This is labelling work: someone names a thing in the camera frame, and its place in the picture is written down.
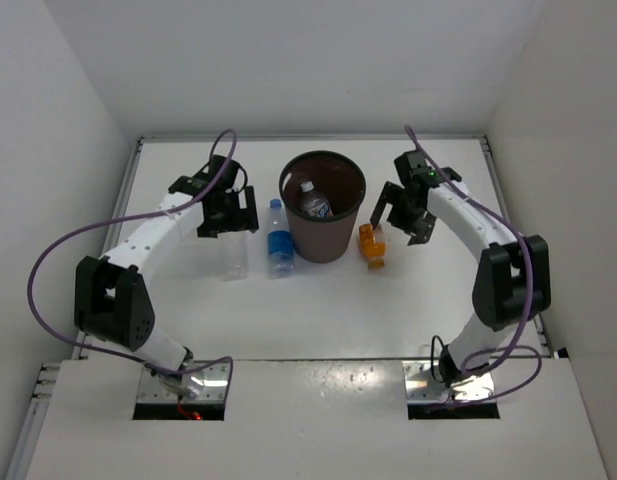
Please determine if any brown plastic waste bin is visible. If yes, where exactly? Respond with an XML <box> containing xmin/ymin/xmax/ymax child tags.
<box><xmin>279</xmin><ymin>151</ymin><xmax>366</xmax><ymax>263</ymax></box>

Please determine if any metal base plate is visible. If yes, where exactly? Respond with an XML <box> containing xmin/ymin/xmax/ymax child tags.
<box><xmin>402</xmin><ymin>360</ymin><xmax>497</xmax><ymax>407</ymax></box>
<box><xmin>136</xmin><ymin>360</ymin><xmax>232</xmax><ymax>406</ymax></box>

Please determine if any white label clear bottle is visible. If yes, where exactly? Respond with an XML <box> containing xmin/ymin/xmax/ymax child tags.
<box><xmin>300</xmin><ymin>181</ymin><xmax>333</xmax><ymax>218</ymax></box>

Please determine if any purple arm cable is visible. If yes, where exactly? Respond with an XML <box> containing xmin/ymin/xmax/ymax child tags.
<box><xmin>404</xmin><ymin>124</ymin><xmax>544</xmax><ymax>414</ymax></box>
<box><xmin>27</xmin><ymin>129</ymin><xmax>238</xmax><ymax>384</ymax></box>

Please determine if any blue label water bottle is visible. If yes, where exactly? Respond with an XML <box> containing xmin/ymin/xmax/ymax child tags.
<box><xmin>267</xmin><ymin>198</ymin><xmax>294</xmax><ymax>278</ymax></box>

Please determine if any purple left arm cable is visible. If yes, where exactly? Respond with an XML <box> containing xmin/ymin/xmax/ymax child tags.
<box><xmin>27</xmin><ymin>129</ymin><xmax>238</xmax><ymax>384</ymax></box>

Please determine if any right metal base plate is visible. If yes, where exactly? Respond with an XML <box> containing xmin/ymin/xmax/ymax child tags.
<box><xmin>402</xmin><ymin>360</ymin><xmax>497</xmax><ymax>407</ymax></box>

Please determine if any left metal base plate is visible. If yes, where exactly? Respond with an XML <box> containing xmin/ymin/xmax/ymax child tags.
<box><xmin>136</xmin><ymin>360</ymin><xmax>232</xmax><ymax>406</ymax></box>

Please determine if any orange juice bottle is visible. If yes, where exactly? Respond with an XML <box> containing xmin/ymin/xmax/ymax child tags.
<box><xmin>358</xmin><ymin>223</ymin><xmax>387</xmax><ymax>270</ymax></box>

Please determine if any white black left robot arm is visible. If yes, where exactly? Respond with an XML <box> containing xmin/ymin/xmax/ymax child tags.
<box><xmin>74</xmin><ymin>155</ymin><xmax>259</xmax><ymax>377</ymax></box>

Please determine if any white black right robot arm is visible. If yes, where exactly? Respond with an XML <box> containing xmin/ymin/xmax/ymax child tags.
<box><xmin>370</xmin><ymin>150</ymin><xmax>551</xmax><ymax>386</ymax></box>

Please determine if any clear plastic bottle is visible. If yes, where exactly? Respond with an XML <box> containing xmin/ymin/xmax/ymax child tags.
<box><xmin>220</xmin><ymin>232</ymin><xmax>249</xmax><ymax>281</ymax></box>

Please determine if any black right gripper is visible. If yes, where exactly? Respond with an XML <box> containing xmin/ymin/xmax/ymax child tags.
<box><xmin>371</xmin><ymin>183</ymin><xmax>436</xmax><ymax>247</ymax></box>

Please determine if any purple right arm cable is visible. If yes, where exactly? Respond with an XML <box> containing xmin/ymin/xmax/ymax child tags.
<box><xmin>404</xmin><ymin>124</ymin><xmax>544</xmax><ymax>414</ymax></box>

